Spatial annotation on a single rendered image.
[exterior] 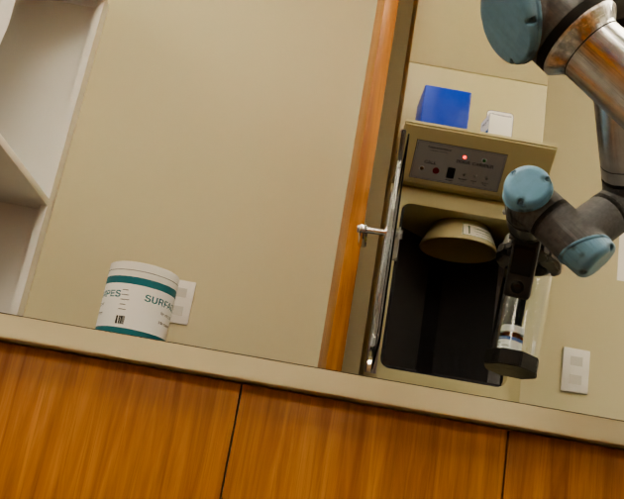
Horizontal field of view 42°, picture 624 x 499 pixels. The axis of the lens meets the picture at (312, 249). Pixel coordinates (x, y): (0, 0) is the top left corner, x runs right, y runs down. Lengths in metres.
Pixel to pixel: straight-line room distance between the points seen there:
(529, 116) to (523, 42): 0.84
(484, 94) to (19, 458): 1.22
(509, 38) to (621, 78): 0.15
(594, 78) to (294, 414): 0.70
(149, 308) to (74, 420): 0.24
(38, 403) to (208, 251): 0.87
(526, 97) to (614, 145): 0.65
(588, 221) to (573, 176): 1.07
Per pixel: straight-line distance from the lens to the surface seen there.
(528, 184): 1.31
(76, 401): 1.40
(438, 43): 1.95
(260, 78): 2.35
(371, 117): 1.73
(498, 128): 1.78
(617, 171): 1.34
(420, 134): 1.72
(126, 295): 1.49
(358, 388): 1.35
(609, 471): 1.47
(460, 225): 1.80
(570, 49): 1.07
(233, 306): 2.12
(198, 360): 1.35
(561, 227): 1.30
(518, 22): 1.07
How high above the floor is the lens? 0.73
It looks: 17 degrees up
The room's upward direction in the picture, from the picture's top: 10 degrees clockwise
